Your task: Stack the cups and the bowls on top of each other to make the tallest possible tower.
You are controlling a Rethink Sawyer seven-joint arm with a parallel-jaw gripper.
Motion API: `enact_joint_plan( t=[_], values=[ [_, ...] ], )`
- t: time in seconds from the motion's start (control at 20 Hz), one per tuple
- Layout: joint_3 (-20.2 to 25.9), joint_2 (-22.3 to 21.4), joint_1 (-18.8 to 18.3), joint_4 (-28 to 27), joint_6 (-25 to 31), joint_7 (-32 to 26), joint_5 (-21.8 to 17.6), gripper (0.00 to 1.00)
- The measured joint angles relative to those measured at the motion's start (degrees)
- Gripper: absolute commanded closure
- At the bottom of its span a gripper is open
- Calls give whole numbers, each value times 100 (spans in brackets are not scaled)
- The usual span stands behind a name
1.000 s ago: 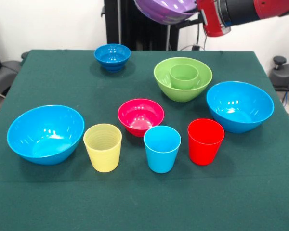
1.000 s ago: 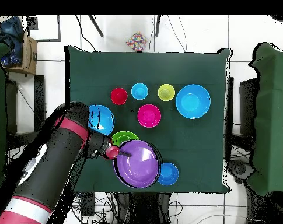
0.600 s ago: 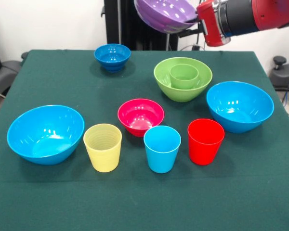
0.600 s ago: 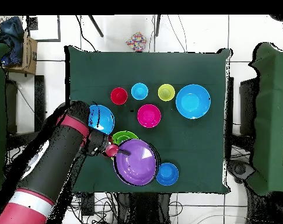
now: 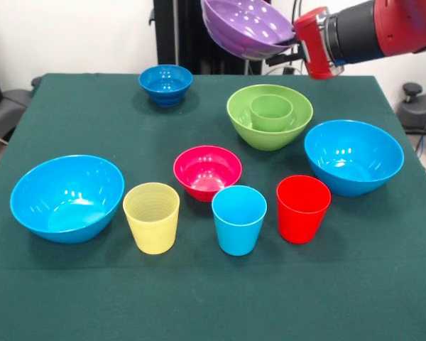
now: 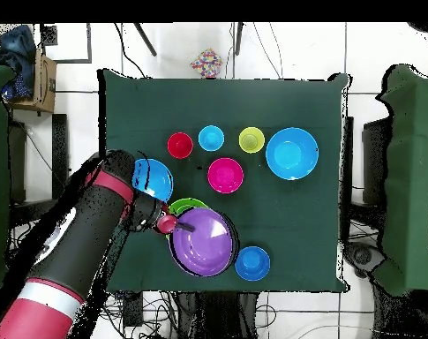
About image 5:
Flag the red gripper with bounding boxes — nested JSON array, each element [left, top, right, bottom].
[[265, 6, 344, 81]]

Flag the large light blue bowl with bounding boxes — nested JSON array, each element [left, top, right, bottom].
[[303, 119, 405, 197], [9, 154, 126, 244]]

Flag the light blue cup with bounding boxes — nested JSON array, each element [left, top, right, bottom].
[[211, 185, 268, 256]]

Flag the purple bowl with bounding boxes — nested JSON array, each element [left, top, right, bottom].
[[200, 0, 297, 62]]

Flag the green bowl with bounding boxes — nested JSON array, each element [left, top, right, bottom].
[[226, 84, 314, 151]]

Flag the grey pedestal foot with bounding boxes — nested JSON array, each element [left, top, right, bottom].
[[396, 82, 426, 131], [0, 88, 33, 143]]

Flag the yellow cup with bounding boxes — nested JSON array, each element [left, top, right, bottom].
[[122, 182, 181, 255]]

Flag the red cup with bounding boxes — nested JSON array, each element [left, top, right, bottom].
[[276, 175, 332, 245]]

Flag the black wall cable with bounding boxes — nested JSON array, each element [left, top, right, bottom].
[[262, 0, 306, 75]]

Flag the dark green tablecloth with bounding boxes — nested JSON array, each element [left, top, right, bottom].
[[0, 72, 426, 341]]

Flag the small dark blue bowl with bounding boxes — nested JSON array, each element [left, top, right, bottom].
[[138, 64, 194, 107]]

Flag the pink bowl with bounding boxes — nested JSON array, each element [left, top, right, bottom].
[[173, 145, 244, 203]]

